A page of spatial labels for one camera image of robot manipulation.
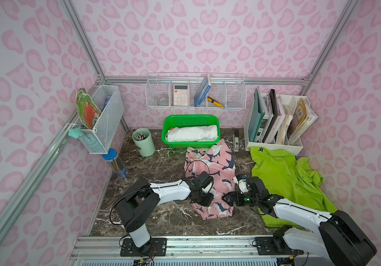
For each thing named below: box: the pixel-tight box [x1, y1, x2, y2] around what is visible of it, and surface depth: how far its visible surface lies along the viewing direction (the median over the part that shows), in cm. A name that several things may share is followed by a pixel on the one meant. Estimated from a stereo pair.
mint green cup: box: [131, 128, 156, 157], surface depth 100 cm
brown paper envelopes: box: [287, 98, 318, 145], surface depth 97 cm
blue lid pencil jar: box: [102, 147, 130, 179], surface depth 87 cm
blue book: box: [193, 73, 212, 107], surface depth 90 cm
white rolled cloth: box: [165, 124, 219, 143], surface depth 104 cm
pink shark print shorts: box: [183, 139, 236, 220], surface depth 97 cm
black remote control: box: [232, 129, 240, 152], surface depth 109 cm
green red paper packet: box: [75, 87, 102, 130], surface depth 75 cm
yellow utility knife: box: [207, 96, 224, 108], surface depth 100 cm
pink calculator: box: [173, 84, 189, 107], surface depth 97 cm
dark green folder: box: [248, 87, 266, 143], surface depth 95 cm
